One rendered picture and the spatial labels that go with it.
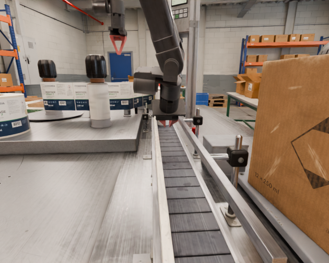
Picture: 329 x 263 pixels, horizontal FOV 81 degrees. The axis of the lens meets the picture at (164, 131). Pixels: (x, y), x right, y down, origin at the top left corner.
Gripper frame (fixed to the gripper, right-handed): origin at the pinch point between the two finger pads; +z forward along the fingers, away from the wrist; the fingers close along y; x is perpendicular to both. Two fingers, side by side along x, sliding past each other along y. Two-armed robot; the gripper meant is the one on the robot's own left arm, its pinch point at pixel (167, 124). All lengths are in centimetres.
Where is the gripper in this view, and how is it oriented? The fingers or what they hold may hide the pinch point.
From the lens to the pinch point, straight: 67.0
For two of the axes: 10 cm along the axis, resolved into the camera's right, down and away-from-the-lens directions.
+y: -10.0, 0.1, -0.6
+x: 0.4, 8.2, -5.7
